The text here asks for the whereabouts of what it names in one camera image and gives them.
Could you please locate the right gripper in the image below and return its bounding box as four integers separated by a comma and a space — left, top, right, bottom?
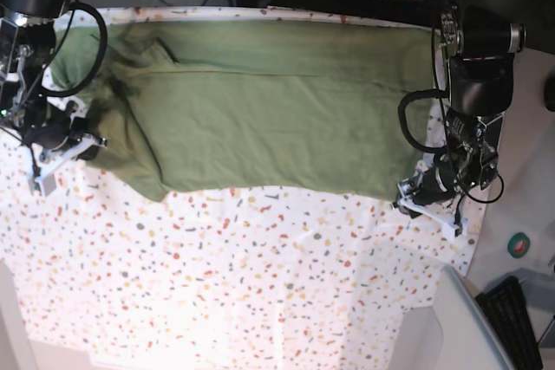
23, 107, 101, 161

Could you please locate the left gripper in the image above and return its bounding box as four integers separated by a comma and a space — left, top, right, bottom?
411, 157, 477, 214

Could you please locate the green t-shirt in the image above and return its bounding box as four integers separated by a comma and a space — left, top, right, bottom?
47, 18, 450, 203

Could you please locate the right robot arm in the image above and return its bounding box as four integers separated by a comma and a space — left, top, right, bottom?
1, 0, 108, 152

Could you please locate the green tape roll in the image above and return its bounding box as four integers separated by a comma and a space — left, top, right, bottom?
506, 232, 531, 258

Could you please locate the terrazzo pattern tablecloth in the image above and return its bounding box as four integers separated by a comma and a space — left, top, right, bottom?
1, 8, 485, 369

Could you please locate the black keyboard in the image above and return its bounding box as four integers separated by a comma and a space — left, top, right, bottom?
475, 276, 544, 370

